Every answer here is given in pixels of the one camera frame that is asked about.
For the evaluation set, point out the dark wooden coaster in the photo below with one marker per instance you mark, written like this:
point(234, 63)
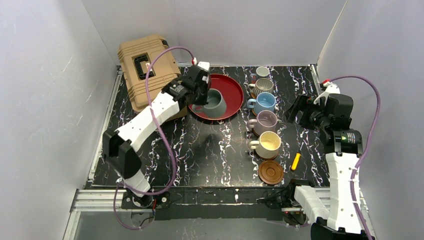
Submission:
point(258, 130)

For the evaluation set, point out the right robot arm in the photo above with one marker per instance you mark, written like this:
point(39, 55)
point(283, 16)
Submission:
point(343, 219)

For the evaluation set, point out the light blue textured mug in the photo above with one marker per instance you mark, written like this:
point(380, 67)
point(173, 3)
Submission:
point(265, 101)

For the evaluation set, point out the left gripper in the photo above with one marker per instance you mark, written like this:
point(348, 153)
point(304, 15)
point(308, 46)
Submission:
point(201, 91)

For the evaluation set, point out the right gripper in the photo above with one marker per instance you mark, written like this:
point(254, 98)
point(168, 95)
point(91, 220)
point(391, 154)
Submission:
point(305, 110)

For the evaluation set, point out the sage green mug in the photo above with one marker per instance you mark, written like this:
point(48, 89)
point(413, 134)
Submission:
point(215, 106)

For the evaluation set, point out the cream yellow mug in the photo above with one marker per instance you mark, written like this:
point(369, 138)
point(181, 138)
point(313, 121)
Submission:
point(267, 145)

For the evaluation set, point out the front aluminium frame rail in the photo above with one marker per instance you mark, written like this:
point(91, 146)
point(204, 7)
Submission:
point(107, 200)

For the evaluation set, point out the brown wooden coaster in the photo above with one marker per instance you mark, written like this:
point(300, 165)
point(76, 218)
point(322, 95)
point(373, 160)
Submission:
point(266, 158)

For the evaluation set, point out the yellow marker pen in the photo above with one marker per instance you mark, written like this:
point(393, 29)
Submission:
point(295, 162)

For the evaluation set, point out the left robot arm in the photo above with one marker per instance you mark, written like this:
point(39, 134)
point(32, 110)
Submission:
point(120, 147)

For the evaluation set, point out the lilac textured mug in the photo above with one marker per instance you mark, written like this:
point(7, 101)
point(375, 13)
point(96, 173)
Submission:
point(265, 119)

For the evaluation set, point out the grey ribbed mug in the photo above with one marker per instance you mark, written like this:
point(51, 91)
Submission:
point(260, 86)

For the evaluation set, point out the tan plastic tool case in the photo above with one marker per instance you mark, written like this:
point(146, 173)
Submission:
point(135, 57)

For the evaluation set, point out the grey printed mug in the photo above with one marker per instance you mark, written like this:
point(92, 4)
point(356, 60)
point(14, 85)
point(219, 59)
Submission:
point(259, 73)

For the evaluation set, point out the red round tray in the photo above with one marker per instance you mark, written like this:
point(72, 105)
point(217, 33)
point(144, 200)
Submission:
point(232, 93)

